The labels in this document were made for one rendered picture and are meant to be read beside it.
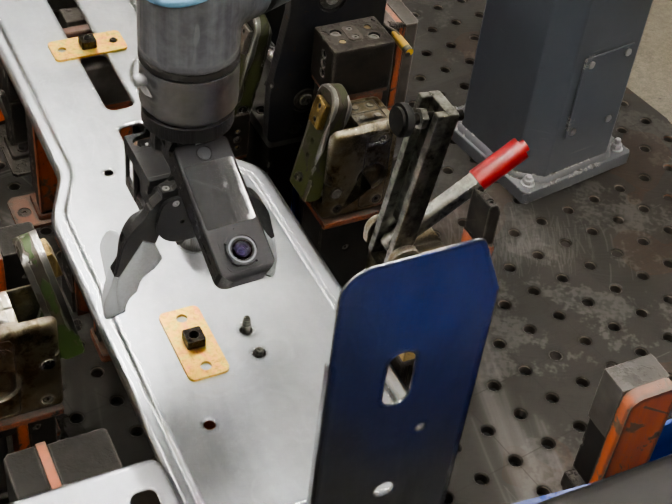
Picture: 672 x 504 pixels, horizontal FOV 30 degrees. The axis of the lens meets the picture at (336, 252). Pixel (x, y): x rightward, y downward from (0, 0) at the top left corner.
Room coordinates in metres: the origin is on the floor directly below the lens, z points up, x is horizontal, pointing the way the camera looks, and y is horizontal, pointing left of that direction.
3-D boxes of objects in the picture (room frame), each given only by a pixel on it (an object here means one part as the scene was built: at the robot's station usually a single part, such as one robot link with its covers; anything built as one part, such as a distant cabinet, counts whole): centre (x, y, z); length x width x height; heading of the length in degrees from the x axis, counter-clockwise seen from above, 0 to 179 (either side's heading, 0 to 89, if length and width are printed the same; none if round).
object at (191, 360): (0.74, 0.11, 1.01); 0.08 x 0.04 x 0.01; 31
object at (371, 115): (1.02, -0.01, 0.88); 0.11 x 0.09 x 0.37; 121
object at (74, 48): (1.17, 0.31, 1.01); 0.08 x 0.04 x 0.01; 121
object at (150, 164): (0.77, 0.13, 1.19); 0.09 x 0.08 x 0.12; 31
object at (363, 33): (1.09, 0.01, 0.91); 0.07 x 0.05 x 0.42; 121
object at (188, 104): (0.76, 0.13, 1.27); 0.08 x 0.08 x 0.05
